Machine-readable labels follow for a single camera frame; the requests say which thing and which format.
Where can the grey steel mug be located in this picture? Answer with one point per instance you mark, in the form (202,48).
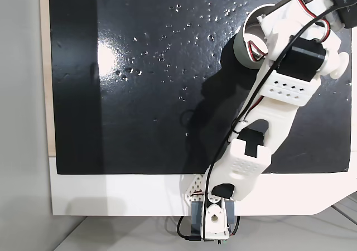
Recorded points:
(241,50)

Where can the black table mat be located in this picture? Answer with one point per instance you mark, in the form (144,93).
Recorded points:
(139,122)

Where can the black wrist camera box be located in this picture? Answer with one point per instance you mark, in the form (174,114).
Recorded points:
(346,2)

